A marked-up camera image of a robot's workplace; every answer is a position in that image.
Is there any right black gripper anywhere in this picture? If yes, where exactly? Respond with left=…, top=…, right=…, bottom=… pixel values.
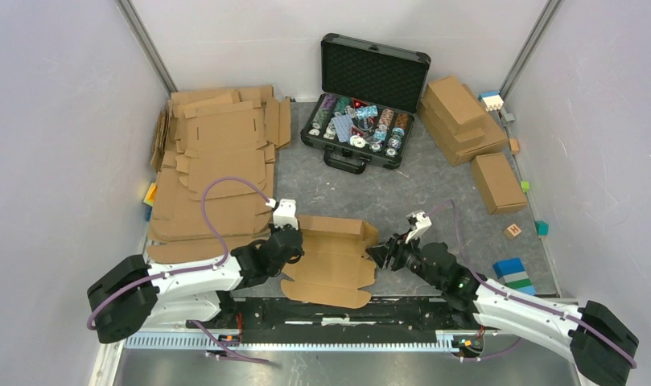
left=365, top=228, right=443, bottom=290

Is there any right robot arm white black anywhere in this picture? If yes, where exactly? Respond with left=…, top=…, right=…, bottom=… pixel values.
left=366, top=235, right=639, bottom=385

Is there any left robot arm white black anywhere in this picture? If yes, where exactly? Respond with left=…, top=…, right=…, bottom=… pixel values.
left=87, top=225, right=304, bottom=343

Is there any small folded cardboard box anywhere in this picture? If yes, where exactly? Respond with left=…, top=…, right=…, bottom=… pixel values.
left=471, top=153, right=528, bottom=215

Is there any large folded cardboard box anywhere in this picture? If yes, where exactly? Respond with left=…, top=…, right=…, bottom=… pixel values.
left=418, top=80, right=508, bottom=166

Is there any blue green white block stack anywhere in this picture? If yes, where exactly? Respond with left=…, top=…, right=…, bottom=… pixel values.
left=492, top=257, right=536, bottom=295

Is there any wooden letter H block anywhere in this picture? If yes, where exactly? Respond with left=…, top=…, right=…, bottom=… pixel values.
left=503, top=224, right=522, bottom=240

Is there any stack of flat cardboard sheets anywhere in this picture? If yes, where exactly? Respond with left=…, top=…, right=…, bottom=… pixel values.
left=146, top=85, right=291, bottom=264

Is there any orange yellow block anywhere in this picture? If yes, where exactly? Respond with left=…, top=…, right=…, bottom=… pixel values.
left=142, top=182, right=157, bottom=207

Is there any black poker chip case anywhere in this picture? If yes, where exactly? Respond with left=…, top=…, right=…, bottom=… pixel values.
left=300, top=33, right=431, bottom=175

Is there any teal cube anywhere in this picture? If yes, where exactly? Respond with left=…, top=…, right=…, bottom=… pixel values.
left=534, top=220, right=550, bottom=237

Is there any small wooden cube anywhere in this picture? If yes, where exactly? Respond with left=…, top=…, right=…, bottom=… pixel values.
left=509, top=138, right=521, bottom=155

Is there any grey small block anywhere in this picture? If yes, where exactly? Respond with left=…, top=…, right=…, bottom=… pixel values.
left=501, top=113, right=515, bottom=126

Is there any blue white toy block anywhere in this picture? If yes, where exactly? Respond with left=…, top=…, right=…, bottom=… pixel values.
left=477, top=91, right=505, bottom=112

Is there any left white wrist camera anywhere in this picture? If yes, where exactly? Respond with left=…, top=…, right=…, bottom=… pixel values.
left=266, top=199, right=299, bottom=230

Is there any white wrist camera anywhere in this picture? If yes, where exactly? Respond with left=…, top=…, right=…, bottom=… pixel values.
left=266, top=199, right=299, bottom=230
left=405, top=211, right=432, bottom=244

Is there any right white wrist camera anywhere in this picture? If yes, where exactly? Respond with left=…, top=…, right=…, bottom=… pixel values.
left=405, top=211, right=432, bottom=244

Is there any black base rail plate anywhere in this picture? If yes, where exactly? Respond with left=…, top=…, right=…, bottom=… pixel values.
left=202, top=296, right=480, bottom=344

